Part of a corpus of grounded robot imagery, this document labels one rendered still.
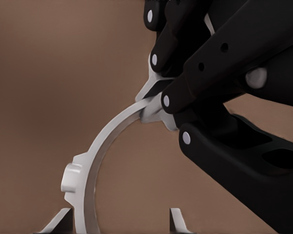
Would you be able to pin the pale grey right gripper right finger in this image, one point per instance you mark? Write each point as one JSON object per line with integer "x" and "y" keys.
{"x": 177, "y": 221}

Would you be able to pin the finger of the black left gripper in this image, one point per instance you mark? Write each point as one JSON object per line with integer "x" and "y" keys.
{"x": 175, "y": 36}
{"x": 234, "y": 170}

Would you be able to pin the white drainage pipe clamp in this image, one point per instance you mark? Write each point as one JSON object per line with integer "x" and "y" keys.
{"x": 97, "y": 146}

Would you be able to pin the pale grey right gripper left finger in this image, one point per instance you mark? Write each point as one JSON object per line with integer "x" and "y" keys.
{"x": 61, "y": 223}

